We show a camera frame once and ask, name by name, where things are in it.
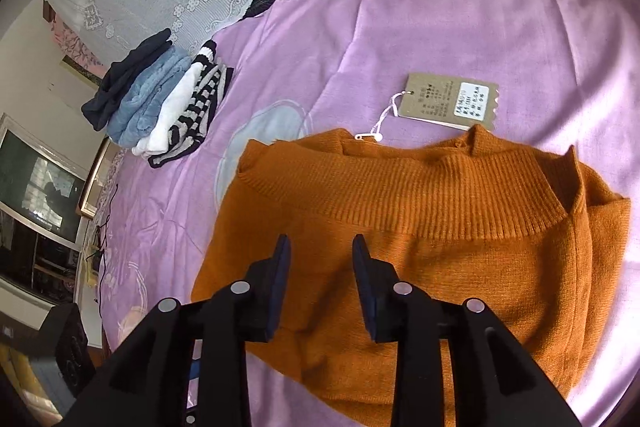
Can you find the brown paper clothing tag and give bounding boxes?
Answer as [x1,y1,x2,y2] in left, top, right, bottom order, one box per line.
[354,71,500,143]

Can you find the black cable on bed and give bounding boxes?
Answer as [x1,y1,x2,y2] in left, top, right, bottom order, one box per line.
[84,182,121,308]

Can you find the folded light blue fleece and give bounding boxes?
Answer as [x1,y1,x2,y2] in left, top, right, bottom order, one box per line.
[106,46,192,148]

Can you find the gold picture frame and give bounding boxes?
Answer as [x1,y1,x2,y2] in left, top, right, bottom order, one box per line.
[77,136,120,220]

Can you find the purple bed sheet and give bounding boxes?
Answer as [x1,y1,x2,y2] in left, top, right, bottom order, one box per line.
[99,0,639,426]

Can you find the folded navy garment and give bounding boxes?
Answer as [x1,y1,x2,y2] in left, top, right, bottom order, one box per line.
[81,28,172,131]

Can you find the orange knit cardigan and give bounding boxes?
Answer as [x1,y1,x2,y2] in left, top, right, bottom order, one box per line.
[191,127,631,426]

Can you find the framed window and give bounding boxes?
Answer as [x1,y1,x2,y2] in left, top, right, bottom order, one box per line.
[0,114,88,305]

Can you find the pink floral pillow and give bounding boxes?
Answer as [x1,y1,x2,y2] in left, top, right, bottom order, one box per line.
[51,14,106,79]

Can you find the folded black white striped garment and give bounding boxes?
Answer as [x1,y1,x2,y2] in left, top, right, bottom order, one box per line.
[143,40,233,169]

